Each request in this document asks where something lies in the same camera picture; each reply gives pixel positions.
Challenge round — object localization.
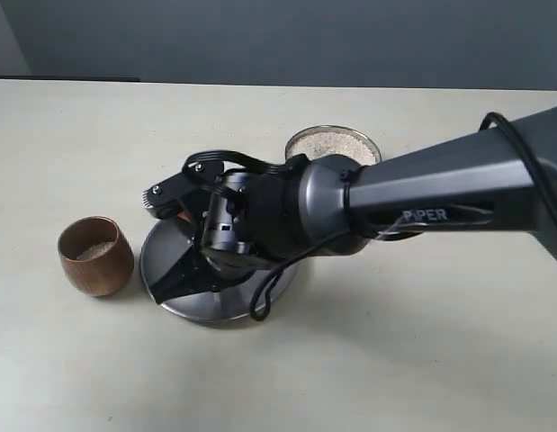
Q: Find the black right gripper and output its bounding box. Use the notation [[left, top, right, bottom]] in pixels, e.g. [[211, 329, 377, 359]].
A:
[[149, 193, 256, 304]]

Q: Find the red wooden spoon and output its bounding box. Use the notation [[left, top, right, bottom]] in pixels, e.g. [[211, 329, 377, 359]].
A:
[[177, 211, 192, 222]]

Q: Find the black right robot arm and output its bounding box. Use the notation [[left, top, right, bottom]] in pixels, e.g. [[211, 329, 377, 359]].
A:
[[143, 106, 557, 320]]

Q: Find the brown wooden cup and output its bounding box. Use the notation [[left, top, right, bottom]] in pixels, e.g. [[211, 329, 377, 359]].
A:
[[57, 216, 134, 297]]

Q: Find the steel bowl of rice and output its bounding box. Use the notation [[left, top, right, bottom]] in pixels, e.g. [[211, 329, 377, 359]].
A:
[[284, 125, 382, 166]]

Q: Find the round steel plate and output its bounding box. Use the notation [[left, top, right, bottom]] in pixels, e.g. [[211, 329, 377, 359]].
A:
[[139, 220, 301, 324]]

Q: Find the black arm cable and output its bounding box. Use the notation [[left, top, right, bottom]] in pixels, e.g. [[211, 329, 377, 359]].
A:
[[183, 112, 557, 323]]

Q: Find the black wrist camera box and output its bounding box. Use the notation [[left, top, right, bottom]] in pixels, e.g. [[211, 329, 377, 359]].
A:
[[142, 171, 211, 224]]

